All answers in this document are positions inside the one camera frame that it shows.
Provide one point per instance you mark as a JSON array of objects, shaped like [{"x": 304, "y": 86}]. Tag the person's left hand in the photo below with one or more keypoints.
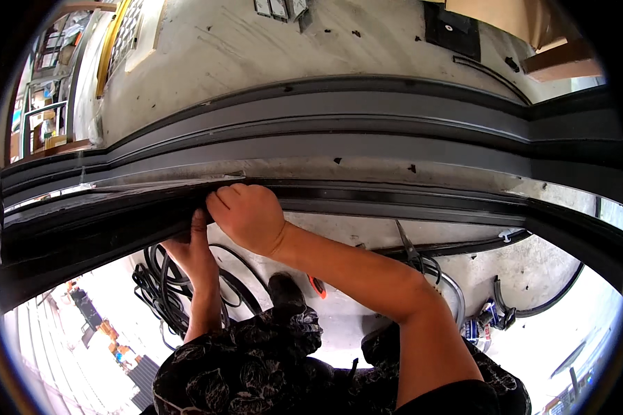
[{"x": 192, "y": 254}]

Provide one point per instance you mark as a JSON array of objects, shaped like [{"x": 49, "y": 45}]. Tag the person's right hand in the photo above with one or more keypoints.
[{"x": 249, "y": 218}]

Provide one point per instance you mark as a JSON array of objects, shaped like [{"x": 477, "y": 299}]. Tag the person's right fingers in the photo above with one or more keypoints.
[{"x": 227, "y": 199}]

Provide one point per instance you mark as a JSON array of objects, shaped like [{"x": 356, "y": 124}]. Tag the black rubber seal strip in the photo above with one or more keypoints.
[{"x": 368, "y": 193}]

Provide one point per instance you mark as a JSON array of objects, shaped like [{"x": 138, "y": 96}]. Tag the coil of black rubber strip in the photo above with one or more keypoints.
[{"x": 161, "y": 290}]

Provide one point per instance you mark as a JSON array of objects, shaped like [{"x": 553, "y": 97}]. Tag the orange utility knife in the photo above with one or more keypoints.
[{"x": 317, "y": 286}]

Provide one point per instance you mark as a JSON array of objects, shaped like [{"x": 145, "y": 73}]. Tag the yellow metal bar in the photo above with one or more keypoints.
[{"x": 109, "y": 46}]

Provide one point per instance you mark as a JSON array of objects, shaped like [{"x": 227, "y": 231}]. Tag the grid patterned panel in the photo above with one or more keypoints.
[{"x": 126, "y": 31}]

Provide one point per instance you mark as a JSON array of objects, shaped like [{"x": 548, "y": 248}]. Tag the cluttered storage shelf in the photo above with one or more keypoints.
[{"x": 46, "y": 88}]

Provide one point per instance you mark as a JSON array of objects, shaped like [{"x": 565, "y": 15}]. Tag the long black rubber strip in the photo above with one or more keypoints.
[{"x": 446, "y": 248}]

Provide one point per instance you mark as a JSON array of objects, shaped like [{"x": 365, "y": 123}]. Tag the person's body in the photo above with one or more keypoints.
[{"x": 441, "y": 363}]

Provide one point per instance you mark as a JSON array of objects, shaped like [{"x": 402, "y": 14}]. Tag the white plastic clip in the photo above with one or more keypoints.
[{"x": 506, "y": 236}]

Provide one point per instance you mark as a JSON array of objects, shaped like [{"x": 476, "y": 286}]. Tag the black square mat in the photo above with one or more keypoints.
[{"x": 452, "y": 30}]

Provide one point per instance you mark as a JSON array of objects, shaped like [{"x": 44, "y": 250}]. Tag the sealant tube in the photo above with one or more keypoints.
[{"x": 480, "y": 328}]

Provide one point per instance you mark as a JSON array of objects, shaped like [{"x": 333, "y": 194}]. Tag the thin black curved strip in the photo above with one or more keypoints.
[{"x": 493, "y": 75}]

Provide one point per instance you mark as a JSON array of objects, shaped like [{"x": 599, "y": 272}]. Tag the short curved black rubber strip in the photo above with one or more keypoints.
[{"x": 529, "y": 308}]

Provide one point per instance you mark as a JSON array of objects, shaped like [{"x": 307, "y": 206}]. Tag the brown wooden boards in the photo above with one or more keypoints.
[{"x": 555, "y": 46}]

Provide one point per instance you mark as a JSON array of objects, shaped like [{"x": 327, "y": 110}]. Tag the grey aluminium window frame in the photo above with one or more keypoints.
[{"x": 342, "y": 129}]

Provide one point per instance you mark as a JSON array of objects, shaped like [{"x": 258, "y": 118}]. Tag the white wall switches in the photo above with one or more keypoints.
[{"x": 280, "y": 8}]

